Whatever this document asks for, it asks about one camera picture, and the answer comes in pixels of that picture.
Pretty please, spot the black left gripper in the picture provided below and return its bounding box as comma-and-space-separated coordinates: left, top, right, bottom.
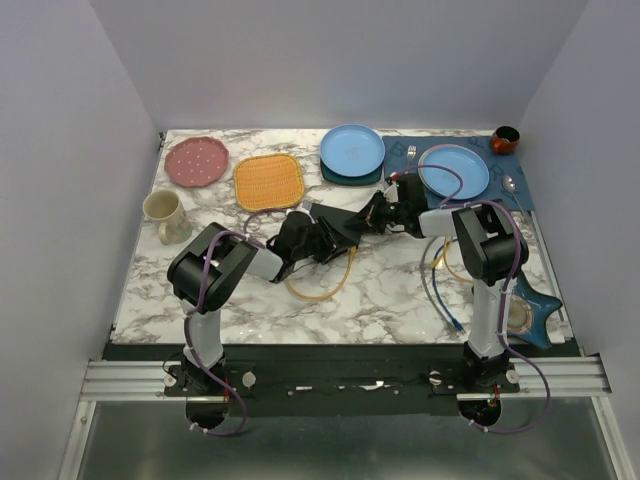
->
293, 216, 356, 266

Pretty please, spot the blue star shaped dish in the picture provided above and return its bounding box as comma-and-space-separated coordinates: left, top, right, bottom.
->
507, 273, 563, 350

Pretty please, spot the blue cloth placemat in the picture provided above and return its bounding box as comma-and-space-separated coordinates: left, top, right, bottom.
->
382, 136, 535, 211

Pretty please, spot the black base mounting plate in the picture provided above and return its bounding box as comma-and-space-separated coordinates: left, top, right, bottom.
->
102, 345, 580, 426

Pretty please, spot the silver fork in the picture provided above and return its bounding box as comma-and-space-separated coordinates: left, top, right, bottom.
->
406, 145, 417, 165

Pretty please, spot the light blue plate on stack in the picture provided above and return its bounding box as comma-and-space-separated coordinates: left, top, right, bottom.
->
319, 124, 385, 177

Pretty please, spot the grey ethernet cable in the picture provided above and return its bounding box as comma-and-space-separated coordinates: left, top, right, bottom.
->
419, 234, 469, 336

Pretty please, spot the cream ceramic mug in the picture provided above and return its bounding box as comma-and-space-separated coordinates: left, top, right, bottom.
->
143, 189, 192, 245

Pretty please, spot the black network switch box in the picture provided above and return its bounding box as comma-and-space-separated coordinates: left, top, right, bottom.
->
310, 203, 362, 247

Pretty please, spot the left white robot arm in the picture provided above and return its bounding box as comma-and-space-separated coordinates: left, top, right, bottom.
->
167, 204, 361, 395

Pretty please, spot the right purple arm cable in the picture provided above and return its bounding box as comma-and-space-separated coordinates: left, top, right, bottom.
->
389, 167, 552, 435

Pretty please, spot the light blue plate on placemat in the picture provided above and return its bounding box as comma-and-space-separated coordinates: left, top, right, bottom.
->
418, 144, 489, 200

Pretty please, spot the silver spoon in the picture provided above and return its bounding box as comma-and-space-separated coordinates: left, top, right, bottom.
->
502, 174, 529, 216

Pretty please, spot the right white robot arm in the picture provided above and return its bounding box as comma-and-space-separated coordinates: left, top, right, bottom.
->
345, 174, 528, 392

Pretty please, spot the pink dotted plate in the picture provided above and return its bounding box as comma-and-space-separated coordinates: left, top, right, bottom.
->
164, 137, 229, 188

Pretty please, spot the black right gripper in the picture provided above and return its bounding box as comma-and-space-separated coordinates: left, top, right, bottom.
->
343, 192, 407, 237

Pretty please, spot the brown lacquer cup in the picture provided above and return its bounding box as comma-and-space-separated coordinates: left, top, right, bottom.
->
490, 126, 520, 155

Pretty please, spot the blue ethernet cable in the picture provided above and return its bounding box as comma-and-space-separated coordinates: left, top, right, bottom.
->
429, 237, 466, 334

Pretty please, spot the yellow ethernet cable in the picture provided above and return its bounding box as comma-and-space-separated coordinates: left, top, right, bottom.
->
285, 245, 359, 301
430, 234, 474, 284

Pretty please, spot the dark teal square plate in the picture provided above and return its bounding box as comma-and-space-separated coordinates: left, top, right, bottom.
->
320, 160, 383, 187

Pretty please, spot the aluminium frame rail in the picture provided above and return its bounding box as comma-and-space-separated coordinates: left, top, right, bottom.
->
80, 357, 611, 402

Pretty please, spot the orange woven square mat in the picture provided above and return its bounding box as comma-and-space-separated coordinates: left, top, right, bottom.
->
233, 153, 305, 212

